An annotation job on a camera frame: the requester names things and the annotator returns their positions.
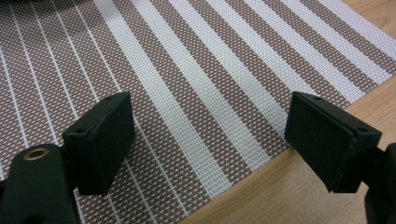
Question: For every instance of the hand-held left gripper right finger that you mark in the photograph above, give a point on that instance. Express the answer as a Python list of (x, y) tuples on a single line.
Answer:
[(327, 137)]

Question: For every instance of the brown white striped woven placemat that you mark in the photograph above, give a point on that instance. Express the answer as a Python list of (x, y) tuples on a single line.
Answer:
[(199, 93)]

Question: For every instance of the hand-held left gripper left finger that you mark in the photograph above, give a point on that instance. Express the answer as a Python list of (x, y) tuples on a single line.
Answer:
[(98, 146)]

